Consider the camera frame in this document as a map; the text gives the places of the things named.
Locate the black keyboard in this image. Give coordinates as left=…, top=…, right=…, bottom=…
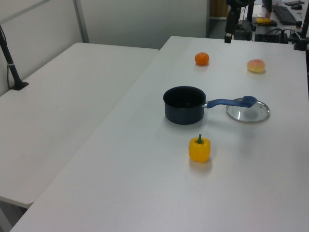
left=273, top=5, right=297, bottom=25

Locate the dark blue saucepan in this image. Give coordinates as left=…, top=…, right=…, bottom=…
left=163, top=86, right=245, bottom=125

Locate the beige wooden panel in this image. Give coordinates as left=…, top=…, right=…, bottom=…
left=209, top=0, right=228, bottom=18

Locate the black vertical pole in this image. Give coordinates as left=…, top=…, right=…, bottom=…
left=246, top=0, right=255, bottom=25

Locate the glass lid with blue knob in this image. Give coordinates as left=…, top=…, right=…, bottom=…
left=225, top=95, right=271, bottom=124

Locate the yellow bell pepper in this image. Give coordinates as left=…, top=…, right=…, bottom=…
left=188, top=133, right=211, bottom=164

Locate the pink yellow peach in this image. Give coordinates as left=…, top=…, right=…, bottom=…
left=246, top=58, right=267, bottom=73

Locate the black clamped camera stand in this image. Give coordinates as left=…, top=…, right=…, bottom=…
left=293, top=0, right=309, bottom=51

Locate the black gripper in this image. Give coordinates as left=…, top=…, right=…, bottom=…
left=224, top=0, right=249, bottom=44

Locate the black electronics box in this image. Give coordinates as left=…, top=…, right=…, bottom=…
left=254, top=28, right=290, bottom=44

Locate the white side table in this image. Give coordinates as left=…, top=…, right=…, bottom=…
left=0, top=42, right=160, bottom=209

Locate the orange tangerine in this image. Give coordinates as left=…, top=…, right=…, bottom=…
left=195, top=52, right=210, bottom=66

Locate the black camera pole with base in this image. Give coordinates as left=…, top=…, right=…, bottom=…
left=0, top=24, right=29, bottom=91

